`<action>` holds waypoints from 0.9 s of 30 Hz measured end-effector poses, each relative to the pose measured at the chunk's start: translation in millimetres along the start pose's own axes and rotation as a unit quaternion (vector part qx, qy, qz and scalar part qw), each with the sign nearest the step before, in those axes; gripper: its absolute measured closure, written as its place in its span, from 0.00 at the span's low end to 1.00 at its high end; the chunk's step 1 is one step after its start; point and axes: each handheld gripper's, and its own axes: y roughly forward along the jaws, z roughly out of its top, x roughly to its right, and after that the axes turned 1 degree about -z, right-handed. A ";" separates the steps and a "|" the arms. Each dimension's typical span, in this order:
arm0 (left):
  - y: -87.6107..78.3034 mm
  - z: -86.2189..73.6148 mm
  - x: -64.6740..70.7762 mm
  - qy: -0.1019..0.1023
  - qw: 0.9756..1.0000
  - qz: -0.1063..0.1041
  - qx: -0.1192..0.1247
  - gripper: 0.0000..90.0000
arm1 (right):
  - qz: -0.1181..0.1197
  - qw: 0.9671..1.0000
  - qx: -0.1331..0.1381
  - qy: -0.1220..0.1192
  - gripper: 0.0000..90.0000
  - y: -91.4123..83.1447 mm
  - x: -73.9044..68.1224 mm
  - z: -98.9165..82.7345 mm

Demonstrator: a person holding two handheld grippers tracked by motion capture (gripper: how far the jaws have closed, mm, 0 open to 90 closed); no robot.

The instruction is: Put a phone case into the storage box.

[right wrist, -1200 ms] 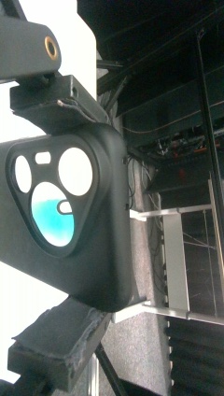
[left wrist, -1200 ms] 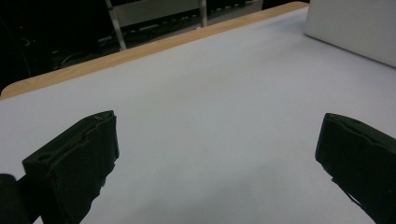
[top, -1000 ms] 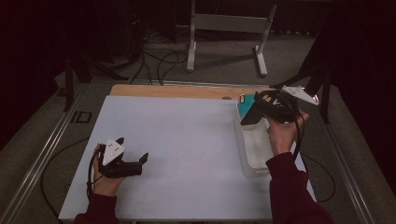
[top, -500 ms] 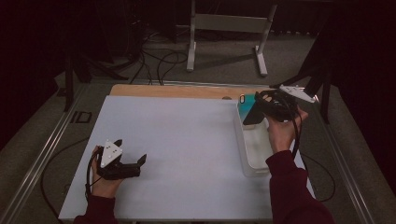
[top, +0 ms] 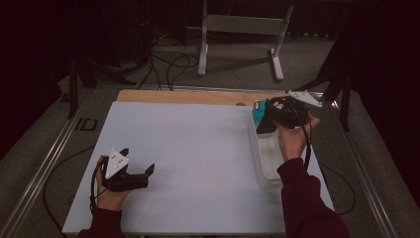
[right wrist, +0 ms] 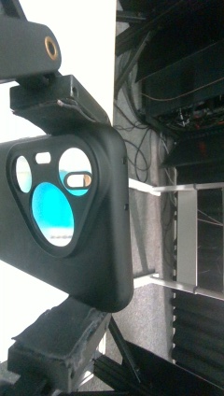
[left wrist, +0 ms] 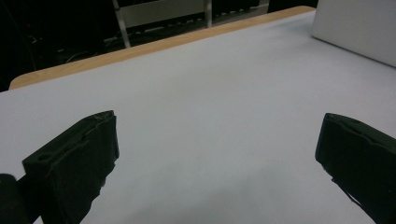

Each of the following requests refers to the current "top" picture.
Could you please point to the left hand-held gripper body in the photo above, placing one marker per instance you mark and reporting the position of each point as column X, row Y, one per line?
column 116, row 165

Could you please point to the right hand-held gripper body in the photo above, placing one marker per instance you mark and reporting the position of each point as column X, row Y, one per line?
column 294, row 114

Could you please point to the iridescent phone case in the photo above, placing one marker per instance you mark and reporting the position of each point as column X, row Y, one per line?
column 259, row 114

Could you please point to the person's right hand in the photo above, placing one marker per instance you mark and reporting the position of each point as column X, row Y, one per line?
column 292, row 142

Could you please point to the person's left hand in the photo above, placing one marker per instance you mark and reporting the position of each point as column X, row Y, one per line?
column 110, row 200

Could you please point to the white table sheet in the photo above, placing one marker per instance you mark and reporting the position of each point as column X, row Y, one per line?
column 198, row 165

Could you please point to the black metal stand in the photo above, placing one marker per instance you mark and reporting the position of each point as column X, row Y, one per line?
column 73, row 86
column 345, row 105

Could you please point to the white metal stand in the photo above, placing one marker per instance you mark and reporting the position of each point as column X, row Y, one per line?
column 244, row 24

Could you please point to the aluminium floor rail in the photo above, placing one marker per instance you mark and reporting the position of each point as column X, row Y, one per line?
column 366, row 185
column 204, row 88
column 43, row 168

